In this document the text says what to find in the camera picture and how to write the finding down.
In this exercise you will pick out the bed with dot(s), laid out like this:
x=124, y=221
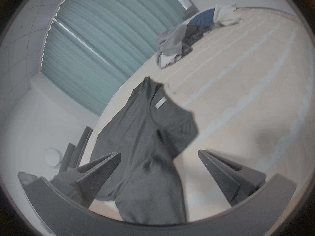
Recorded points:
x=246, y=82

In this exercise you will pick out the pile of clothes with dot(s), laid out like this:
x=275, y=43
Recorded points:
x=172, y=38

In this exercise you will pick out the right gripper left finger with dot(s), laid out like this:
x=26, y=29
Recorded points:
x=93, y=178

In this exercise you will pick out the black T-shirt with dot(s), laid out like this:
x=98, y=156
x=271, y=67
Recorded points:
x=142, y=131

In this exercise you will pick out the blue-green curtain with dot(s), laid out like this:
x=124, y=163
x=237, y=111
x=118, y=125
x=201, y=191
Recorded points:
x=73, y=70
x=118, y=21

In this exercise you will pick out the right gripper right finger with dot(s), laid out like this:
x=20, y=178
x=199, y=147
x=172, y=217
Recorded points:
x=227, y=178

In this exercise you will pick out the white round mirror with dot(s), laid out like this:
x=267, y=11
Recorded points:
x=51, y=156

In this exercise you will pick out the black chest of drawers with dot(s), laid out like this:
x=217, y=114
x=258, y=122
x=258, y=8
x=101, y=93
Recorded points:
x=81, y=144

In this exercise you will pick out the grey bedside table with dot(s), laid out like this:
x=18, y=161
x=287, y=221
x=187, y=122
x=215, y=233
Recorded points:
x=190, y=13

